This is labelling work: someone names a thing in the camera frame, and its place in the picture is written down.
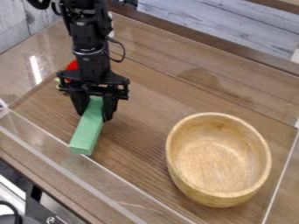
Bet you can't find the red plush strawberry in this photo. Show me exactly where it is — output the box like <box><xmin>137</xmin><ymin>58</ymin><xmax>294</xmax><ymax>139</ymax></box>
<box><xmin>55</xmin><ymin>60</ymin><xmax>79</xmax><ymax>94</ymax></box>

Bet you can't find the black equipment under table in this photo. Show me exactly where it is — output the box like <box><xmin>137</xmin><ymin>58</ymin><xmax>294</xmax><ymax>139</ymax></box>
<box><xmin>0</xmin><ymin>183</ymin><xmax>81</xmax><ymax>224</ymax></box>

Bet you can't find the brown wooden bowl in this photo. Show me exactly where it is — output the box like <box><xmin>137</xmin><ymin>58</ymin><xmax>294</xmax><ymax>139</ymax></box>
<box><xmin>166</xmin><ymin>112</ymin><xmax>273</xmax><ymax>207</ymax></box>

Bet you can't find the clear acrylic enclosure wall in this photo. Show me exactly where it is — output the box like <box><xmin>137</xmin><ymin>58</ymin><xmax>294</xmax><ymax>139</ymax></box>
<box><xmin>0</xmin><ymin>5</ymin><xmax>299</xmax><ymax>224</ymax></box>

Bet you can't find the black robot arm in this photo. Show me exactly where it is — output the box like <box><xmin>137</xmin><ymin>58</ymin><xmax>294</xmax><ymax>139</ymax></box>
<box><xmin>27</xmin><ymin>0</ymin><xmax>130</xmax><ymax>122</ymax></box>

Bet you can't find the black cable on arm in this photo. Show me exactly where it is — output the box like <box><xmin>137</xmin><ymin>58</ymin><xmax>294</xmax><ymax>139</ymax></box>
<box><xmin>105</xmin><ymin>36</ymin><xmax>127</xmax><ymax>64</ymax></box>

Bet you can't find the green rectangular block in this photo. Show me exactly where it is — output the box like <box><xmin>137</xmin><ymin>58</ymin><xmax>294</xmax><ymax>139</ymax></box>
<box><xmin>70</xmin><ymin>97</ymin><xmax>105</xmax><ymax>156</ymax></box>

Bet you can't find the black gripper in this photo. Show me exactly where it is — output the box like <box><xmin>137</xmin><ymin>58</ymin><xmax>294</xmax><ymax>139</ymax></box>
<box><xmin>55</xmin><ymin>49</ymin><xmax>131</xmax><ymax>123</ymax></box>

